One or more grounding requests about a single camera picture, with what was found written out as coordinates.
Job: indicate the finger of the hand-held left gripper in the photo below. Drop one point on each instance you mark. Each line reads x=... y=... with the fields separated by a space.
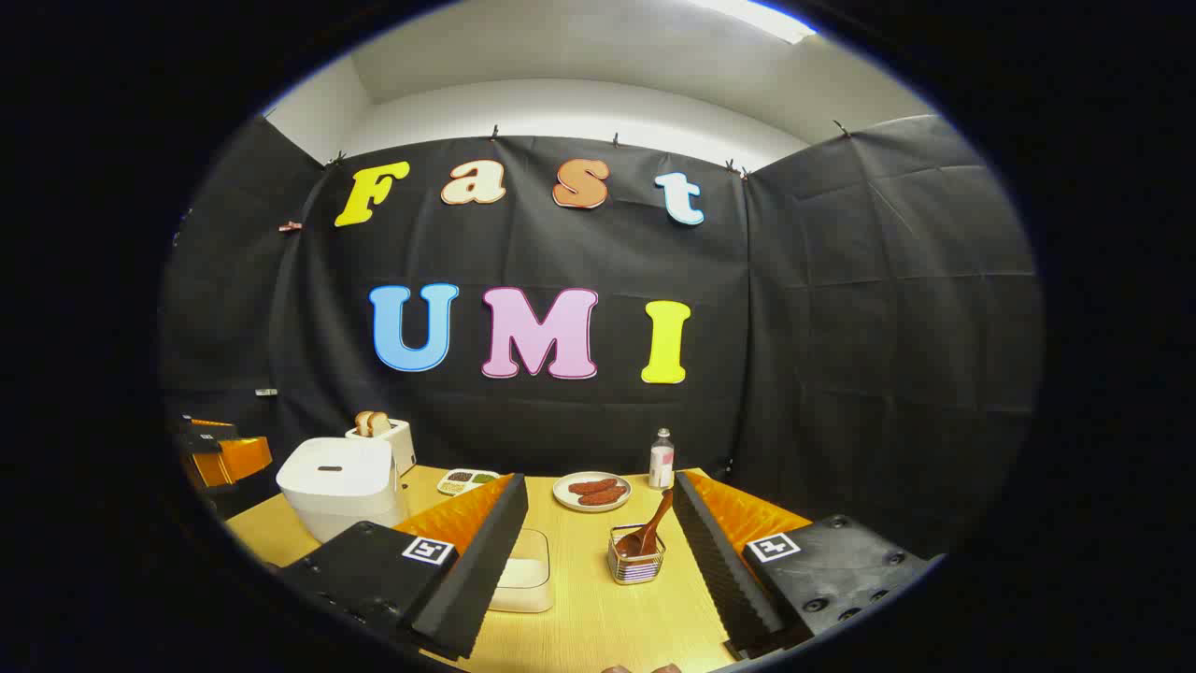
x=211 y=424
x=241 y=460

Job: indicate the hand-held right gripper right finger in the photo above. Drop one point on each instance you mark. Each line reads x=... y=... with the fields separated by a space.
x=719 y=570

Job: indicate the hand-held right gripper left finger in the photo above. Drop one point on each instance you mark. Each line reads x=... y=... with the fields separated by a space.
x=486 y=561

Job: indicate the white rice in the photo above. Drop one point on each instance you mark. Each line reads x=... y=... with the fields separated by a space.
x=528 y=573

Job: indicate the brown wooden spoon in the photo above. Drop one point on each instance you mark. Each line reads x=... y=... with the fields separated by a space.
x=654 y=528

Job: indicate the white rice cooker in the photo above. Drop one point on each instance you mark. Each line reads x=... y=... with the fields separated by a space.
x=336 y=486

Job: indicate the clear plastic container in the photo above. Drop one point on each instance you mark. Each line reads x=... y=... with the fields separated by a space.
x=539 y=550

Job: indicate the white divided bean dish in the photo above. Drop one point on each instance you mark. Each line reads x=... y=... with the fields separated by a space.
x=467 y=482

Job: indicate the white round plate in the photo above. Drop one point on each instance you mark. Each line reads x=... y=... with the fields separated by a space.
x=562 y=493

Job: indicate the clear bottle with pink label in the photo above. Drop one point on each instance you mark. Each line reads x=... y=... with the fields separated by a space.
x=662 y=463

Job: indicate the toasted bread slice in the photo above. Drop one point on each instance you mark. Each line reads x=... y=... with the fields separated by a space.
x=363 y=424
x=381 y=423

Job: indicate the red sausage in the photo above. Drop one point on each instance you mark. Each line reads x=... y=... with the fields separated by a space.
x=593 y=486
x=603 y=497

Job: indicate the white toaster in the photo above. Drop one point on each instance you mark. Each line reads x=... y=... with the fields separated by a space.
x=402 y=447

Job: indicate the black backdrop cloth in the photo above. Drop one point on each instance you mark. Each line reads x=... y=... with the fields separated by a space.
x=841 y=327

